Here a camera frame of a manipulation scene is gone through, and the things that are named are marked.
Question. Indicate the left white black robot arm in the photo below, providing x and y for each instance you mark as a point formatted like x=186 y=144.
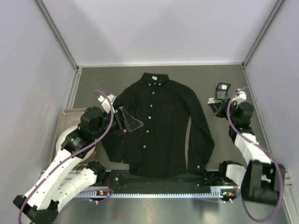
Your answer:
x=47 y=198

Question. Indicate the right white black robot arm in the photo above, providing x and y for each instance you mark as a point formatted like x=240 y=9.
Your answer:
x=259 y=181

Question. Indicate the grey slotted cable duct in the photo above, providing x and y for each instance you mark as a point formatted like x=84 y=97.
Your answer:
x=210 y=192

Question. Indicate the grey metal tray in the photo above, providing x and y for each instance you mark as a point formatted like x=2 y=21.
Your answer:
x=67 y=119

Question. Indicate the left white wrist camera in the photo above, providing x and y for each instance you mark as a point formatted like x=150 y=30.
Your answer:
x=105 y=102

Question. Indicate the white bowl orange inside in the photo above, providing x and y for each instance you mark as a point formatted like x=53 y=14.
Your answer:
x=90 y=156

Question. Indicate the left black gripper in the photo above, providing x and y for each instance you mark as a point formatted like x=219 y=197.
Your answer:
x=119 y=121

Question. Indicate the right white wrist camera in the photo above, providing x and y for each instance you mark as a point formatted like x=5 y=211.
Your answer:
x=240 y=96

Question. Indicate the black button-up shirt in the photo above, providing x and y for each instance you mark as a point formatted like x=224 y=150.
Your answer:
x=175 y=136

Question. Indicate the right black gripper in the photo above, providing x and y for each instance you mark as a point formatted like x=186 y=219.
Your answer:
x=219 y=106

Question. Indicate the small black open box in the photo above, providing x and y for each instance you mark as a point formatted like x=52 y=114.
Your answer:
x=221 y=91

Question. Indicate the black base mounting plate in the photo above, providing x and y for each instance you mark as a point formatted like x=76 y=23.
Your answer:
x=122 y=181

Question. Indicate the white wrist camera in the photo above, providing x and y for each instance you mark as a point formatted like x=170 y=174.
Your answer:
x=240 y=96
x=105 y=102

